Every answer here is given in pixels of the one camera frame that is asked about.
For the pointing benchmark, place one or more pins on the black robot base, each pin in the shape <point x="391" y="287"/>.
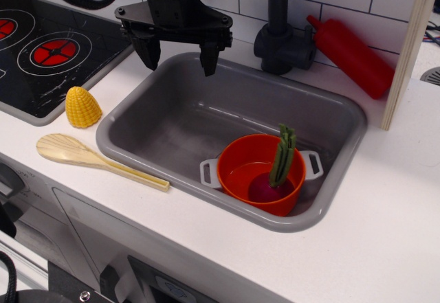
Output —
<point x="62" y="287"/>

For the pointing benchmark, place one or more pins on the yellow toy corn piece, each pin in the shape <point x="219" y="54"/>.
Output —
<point x="82" y="109"/>

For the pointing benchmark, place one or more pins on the black toy stove top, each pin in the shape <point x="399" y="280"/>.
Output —
<point x="46" y="49"/>

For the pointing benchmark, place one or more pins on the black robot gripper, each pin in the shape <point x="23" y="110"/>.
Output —
<point x="184" y="21"/>

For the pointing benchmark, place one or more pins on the dark grey toy faucet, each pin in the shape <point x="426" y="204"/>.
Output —
<point x="278" y="47"/>

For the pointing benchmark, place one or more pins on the white toy oven front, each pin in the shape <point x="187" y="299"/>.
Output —
<point x="32" y="215"/>

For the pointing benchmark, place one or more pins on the orange toy pot grey handles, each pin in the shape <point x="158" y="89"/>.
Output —
<point x="243" y="169"/>

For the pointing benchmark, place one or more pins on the grey plastic sink basin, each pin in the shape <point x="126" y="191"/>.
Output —
<point x="178" y="117"/>

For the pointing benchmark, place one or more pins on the light wooden side panel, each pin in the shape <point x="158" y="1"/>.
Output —
<point x="416" y="27"/>

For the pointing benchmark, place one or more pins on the purple toy beet green stem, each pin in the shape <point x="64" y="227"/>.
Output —
<point x="273" y="186"/>

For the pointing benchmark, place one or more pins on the red ketchup squeeze bottle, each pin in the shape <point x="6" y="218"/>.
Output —
<point x="348" y="52"/>

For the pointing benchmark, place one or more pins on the wooden toy spoon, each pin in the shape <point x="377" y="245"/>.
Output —
<point x="69" y="150"/>

